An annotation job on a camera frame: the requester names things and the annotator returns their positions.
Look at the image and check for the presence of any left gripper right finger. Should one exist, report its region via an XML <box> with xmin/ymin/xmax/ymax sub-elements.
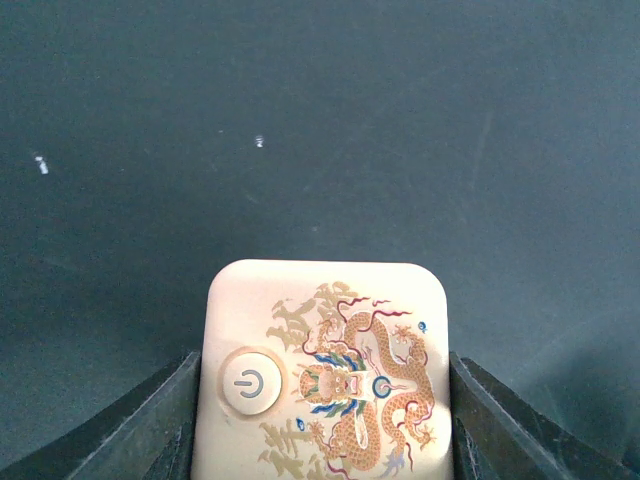
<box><xmin>449</xmin><ymin>352</ymin><xmax>639</xmax><ymax>479</ymax></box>

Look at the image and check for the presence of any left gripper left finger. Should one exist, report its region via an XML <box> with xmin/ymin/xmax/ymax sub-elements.
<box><xmin>1</xmin><ymin>351</ymin><xmax>201</xmax><ymax>479</ymax></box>

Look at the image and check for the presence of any peach dragon cube adapter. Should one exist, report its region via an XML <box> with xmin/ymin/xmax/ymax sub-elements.
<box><xmin>190</xmin><ymin>260</ymin><xmax>454</xmax><ymax>479</ymax></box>

